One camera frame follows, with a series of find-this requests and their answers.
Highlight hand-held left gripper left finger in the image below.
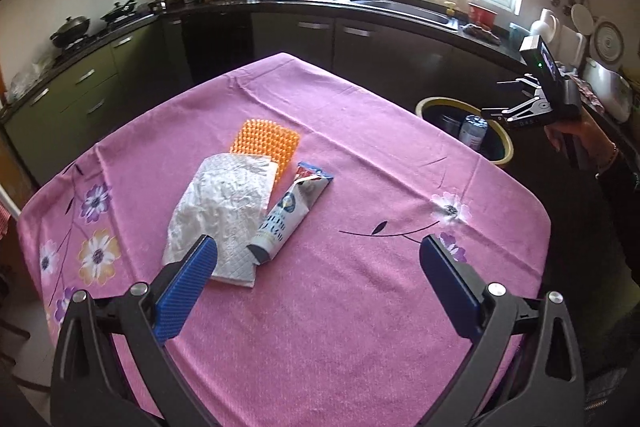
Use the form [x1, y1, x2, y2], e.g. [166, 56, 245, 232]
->
[50, 234, 219, 427]

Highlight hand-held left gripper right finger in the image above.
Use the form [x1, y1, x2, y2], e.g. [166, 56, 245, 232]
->
[419, 234, 586, 427]

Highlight yellow rimmed trash bin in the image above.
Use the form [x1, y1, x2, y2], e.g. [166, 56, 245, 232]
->
[415, 96, 515, 166]

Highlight bluish plastic bottle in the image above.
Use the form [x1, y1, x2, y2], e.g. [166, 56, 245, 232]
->
[460, 114, 489, 151]

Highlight person's right forearm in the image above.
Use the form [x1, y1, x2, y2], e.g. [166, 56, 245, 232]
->
[595, 152, 640, 268]

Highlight person's right hand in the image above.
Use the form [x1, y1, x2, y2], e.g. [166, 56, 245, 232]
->
[544, 109, 618, 172]

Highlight white rice cooker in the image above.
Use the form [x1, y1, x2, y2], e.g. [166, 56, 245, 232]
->
[582, 57, 635, 122]

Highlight white square container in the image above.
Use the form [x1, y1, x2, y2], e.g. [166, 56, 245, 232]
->
[557, 24, 586, 60]

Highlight white jug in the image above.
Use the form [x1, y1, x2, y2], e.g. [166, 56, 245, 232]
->
[530, 8, 560, 42]

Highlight brown scrubbing cloth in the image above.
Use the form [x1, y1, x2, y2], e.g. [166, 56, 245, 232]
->
[462, 23, 502, 45]

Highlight round patterned plate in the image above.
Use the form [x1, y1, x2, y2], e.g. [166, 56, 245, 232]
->
[590, 21, 626, 70]

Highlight red paper cup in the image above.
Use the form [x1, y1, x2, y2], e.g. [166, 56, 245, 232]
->
[467, 3, 497, 30]

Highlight white paper towel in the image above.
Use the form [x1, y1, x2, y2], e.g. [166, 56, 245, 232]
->
[162, 152, 280, 289]

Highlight white blue squeezed tube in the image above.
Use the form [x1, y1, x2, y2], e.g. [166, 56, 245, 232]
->
[246, 162, 334, 268]

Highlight pink floral tablecloth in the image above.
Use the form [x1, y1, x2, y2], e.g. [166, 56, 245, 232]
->
[15, 52, 552, 427]

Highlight orange spiky pad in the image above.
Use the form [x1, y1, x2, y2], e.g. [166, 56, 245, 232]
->
[230, 118, 302, 180]

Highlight dark kitchen cabinets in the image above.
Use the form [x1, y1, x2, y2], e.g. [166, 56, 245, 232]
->
[162, 2, 526, 108]

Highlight green kitchen cabinets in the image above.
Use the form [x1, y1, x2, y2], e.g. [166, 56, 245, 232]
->
[0, 14, 193, 188]

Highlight clear plastic bag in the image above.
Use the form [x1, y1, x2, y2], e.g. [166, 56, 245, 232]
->
[7, 62, 51, 102]

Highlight gas stove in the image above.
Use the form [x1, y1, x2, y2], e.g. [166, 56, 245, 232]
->
[50, 9, 156, 58]

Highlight black lidded wok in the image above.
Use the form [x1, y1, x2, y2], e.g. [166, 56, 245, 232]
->
[50, 16, 92, 48]

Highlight black lidded frying pan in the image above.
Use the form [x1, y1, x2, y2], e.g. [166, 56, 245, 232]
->
[100, 0, 138, 24]

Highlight beaded bracelet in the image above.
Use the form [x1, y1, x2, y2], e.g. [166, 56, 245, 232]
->
[597, 143, 621, 174]

